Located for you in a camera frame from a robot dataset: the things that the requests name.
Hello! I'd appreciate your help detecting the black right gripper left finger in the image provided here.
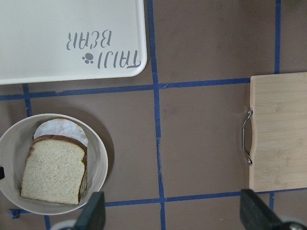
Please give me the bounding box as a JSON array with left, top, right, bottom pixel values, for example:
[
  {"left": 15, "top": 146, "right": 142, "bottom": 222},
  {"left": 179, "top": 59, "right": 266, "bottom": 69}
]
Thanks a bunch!
[{"left": 73, "top": 192, "right": 106, "bottom": 230}]

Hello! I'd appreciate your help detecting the cream bear serving tray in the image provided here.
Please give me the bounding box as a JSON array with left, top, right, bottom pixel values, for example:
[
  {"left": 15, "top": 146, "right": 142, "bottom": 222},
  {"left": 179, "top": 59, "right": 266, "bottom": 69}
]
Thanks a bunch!
[{"left": 0, "top": 0, "right": 147, "bottom": 85}]

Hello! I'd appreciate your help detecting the wooden cutting board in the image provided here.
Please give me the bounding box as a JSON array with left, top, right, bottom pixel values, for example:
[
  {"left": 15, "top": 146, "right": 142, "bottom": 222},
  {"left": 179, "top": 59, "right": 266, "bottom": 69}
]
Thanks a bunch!
[{"left": 247, "top": 72, "right": 307, "bottom": 192}]

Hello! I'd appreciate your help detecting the white bread slice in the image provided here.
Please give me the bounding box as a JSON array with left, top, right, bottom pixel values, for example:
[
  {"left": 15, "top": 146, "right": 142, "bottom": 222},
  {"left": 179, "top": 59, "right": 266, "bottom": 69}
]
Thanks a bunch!
[{"left": 20, "top": 135, "right": 87, "bottom": 205}]

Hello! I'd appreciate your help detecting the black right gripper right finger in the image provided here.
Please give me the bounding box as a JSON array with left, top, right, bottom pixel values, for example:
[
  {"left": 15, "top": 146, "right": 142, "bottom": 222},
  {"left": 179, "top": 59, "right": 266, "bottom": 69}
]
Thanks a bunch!
[{"left": 240, "top": 189, "right": 288, "bottom": 230}]

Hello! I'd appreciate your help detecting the cream round plate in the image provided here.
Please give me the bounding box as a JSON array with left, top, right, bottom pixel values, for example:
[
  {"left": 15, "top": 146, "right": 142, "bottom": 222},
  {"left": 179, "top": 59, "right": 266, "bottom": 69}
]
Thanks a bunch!
[{"left": 0, "top": 114, "right": 108, "bottom": 215}]

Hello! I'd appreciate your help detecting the fried egg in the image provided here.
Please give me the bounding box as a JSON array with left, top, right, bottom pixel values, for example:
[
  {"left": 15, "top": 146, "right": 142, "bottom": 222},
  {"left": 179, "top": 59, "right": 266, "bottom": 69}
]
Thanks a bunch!
[{"left": 33, "top": 118, "right": 88, "bottom": 147}]

